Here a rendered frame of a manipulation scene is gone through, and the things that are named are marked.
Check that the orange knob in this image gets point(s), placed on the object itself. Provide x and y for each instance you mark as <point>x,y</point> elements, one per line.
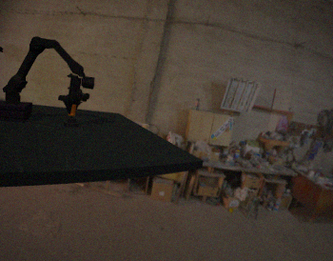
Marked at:
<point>73,110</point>

